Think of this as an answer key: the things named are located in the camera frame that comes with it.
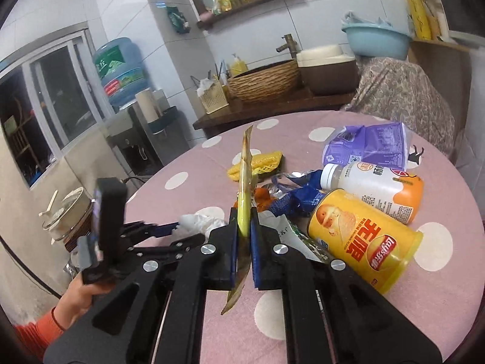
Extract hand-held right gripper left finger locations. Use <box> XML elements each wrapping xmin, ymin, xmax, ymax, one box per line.
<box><xmin>43</xmin><ymin>207</ymin><xmax>239</xmax><ymax>364</ymax></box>

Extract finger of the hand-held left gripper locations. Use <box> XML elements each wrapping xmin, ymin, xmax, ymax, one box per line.
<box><xmin>120</xmin><ymin>220</ymin><xmax>182</xmax><ymax>242</ymax></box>
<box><xmin>123</xmin><ymin>234</ymin><xmax>208</xmax><ymax>271</ymax></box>

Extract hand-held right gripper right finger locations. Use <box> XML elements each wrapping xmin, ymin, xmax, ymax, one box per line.
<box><xmin>250</xmin><ymin>208</ymin><xmax>442</xmax><ymax>364</ymax></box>

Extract white tissue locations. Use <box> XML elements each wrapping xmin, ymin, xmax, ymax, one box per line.
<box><xmin>177</xmin><ymin>213</ymin><xmax>226</xmax><ymax>240</ymax></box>

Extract yellow green snack wrapper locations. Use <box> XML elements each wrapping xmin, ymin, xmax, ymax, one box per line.
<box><xmin>221</xmin><ymin>125</ymin><xmax>255</xmax><ymax>316</ymax></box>

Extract person's left forearm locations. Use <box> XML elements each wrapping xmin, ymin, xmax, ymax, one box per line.
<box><xmin>13</xmin><ymin>307</ymin><xmax>66</xmax><ymax>358</ymax></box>

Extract person's left hand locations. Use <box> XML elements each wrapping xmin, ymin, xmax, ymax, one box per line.
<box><xmin>53</xmin><ymin>272</ymin><xmax>115</xmax><ymax>330</ymax></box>

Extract pot with glass lid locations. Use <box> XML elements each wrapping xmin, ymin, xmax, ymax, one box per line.
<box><xmin>41</xmin><ymin>187</ymin><xmax>96</xmax><ymax>253</ymax></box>

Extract white green snack packet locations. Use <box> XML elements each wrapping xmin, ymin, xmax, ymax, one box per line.
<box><xmin>259</xmin><ymin>210</ymin><xmax>331</xmax><ymax>265</ymax></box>

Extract white spoon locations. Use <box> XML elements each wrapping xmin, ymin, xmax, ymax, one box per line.
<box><xmin>39</xmin><ymin>190</ymin><xmax>60</xmax><ymax>217</ymax></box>

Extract orange crumpled wrapper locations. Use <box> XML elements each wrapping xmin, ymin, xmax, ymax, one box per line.
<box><xmin>253</xmin><ymin>187</ymin><xmax>278</xmax><ymax>212</ymax></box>

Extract pink polka-dot tablecloth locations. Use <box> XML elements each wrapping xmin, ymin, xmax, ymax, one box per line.
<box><xmin>123</xmin><ymin>110</ymin><xmax>485</xmax><ymax>364</ymax></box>

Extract blue foil wrapper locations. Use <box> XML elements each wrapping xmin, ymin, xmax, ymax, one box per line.
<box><xmin>270</xmin><ymin>170</ymin><xmax>327</xmax><ymax>219</ymax></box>

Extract grey water dispenser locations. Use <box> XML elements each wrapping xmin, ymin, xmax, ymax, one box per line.
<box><xmin>106</xmin><ymin>99</ymin><xmax>187</xmax><ymax>177</ymax></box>

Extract yellow chips can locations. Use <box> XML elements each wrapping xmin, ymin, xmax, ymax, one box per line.
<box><xmin>306</xmin><ymin>189</ymin><xmax>424</xmax><ymax>295</ymax></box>

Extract yellow foam fruit net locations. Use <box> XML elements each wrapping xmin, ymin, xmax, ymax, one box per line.
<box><xmin>226</xmin><ymin>150</ymin><xmax>283</xmax><ymax>181</ymax></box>

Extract teal plastic holder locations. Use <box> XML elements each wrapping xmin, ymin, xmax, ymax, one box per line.
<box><xmin>149</xmin><ymin>105</ymin><xmax>179</xmax><ymax>136</ymax></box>

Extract white paper cup stack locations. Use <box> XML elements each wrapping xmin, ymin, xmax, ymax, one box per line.
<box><xmin>135</xmin><ymin>88</ymin><xmax>160</xmax><ymax>123</ymax></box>

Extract beige slotted basket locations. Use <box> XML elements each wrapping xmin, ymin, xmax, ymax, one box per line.
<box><xmin>195</xmin><ymin>79</ymin><xmax>231</xmax><ymax>115</ymax></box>

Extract white orange drink bottle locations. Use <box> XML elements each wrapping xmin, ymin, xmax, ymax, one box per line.
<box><xmin>319</xmin><ymin>162</ymin><xmax>424</xmax><ymax>225</ymax></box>

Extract blue water jug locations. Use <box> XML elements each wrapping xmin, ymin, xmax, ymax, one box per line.
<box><xmin>92</xmin><ymin>37</ymin><xmax>148</xmax><ymax>107</ymax></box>

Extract aluminium sliding window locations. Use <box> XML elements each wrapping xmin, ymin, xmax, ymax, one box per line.
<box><xmin>0</xmin><ymin>26</ymin><xmax>115</xmax><ymax>189</ymax></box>

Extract dark wooden counter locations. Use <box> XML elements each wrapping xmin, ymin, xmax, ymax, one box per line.
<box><xmin>192</xmin><ymin>85</ymin><xmax>357</xmax><ymax>138</ymax></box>

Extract bundle of chopsticks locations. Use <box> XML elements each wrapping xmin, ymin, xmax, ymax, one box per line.
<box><xmin>213</xmin><ymin>60</ymin><xmax>229</xmax><ymax>85</ymax></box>

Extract purple snack bag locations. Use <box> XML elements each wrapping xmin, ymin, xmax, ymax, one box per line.
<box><xmin>322</xmin><ymin>121</ymin><xmax>408</xmax><ymax>173</ymax></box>

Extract yellow soap bottle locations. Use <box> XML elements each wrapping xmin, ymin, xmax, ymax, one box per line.
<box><xmin>229</xmin><ymin>53</ymin><xmax>249</xmax><ymax>79</ymax></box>

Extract wicker-look wash basin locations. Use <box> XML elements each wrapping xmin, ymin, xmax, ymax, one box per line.
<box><xmin>226</xmin><ymin>59</ymin><xmax>302</xmax><ymax>103</ymax></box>

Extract brown plastic tub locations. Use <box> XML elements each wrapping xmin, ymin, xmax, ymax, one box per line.
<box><xmin>299</xmin><ymin>60</ymin><xmax>359</xmax><ymax>96</ymax></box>

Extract green hanging packet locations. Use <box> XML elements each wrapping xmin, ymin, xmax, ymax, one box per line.
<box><xmin>166</xmin><ymin>5</ymin><xmax>192</xmax><ymax>35</ymax></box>

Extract white plastic basin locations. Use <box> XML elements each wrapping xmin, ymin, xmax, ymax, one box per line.
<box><xmin>296</xmin><ymin>44</ymin><xmax>355</xmax><ymax>69</ymax></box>

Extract bamboo-style faucet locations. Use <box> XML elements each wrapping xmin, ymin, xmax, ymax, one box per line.
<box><xmin>275</xmin><ymin>33</ymin><xmax>302</xmax><ymax>60</ymax></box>

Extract floral cloth cover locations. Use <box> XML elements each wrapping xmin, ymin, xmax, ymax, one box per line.
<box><xmin>341</xmin><ymin>58</ymin><xmax>456</xmax><ymax>158</ymax></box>

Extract light blue plastic basin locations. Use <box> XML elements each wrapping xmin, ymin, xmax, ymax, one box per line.
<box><xmin>341</xmin><ymin>21</ymin><xmax>413</xmax><ymax>61</ymax></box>

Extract grey plastic bag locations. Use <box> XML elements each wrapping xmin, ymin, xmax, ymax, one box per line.
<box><xmin>343</xmin><ymin>11</ymin><xmax>395</xmax><ymax>32</ymax></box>

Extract wooden cabinet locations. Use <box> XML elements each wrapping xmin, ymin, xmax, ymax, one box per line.
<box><xmin>407</xmin><ymin>38</ymin><xmax>475</xmax><ymax>134</ymax></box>

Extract yellow wrap roll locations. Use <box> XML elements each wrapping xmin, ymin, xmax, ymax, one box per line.
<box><xmin>399</xmin><ymin>0</ymin><xmax>433</xmax><ymax>41</ymax></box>

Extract white toaster oven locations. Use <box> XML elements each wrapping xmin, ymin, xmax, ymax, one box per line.
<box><xmin>436</xmin><ymin>0</ymin><xmax>485</xmax><ymax>47</ymax></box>

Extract dark wooden wall shelf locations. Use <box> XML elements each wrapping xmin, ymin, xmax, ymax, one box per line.
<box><xmin>177</xmin><ymin>0</ymin><xmax>315</xmax><ymax>32</ymax></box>

